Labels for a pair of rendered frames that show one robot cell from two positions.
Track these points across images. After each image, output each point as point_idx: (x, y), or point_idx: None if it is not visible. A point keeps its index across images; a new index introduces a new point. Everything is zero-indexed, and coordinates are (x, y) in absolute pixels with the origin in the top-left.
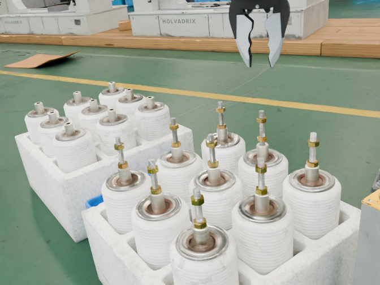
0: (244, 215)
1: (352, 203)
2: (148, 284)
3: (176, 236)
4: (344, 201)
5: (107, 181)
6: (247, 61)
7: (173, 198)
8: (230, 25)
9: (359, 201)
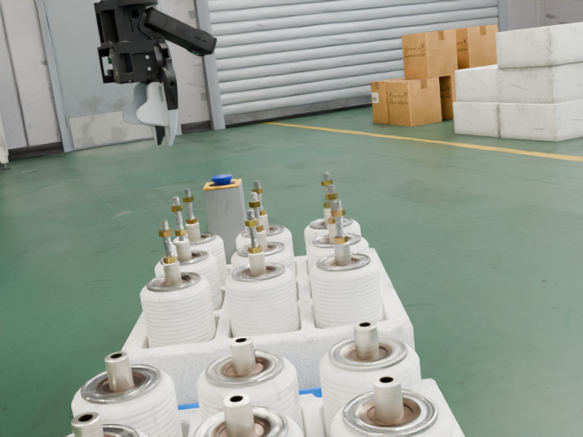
0: (284, 227)
1: (21, 425)
2: (380, 267)
3: (343, 229)
4: (20, 431)
5: (366, 261)
6: (174, 136)
7: (317, 242)
8: (177, 93)
9: (9, 425)
